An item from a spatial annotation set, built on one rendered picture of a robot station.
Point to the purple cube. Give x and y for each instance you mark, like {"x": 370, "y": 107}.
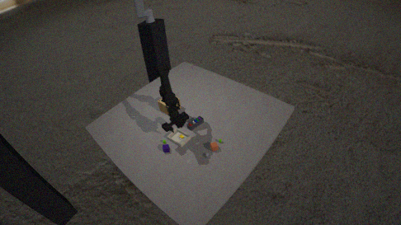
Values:
{"x": 166, "y": 148}

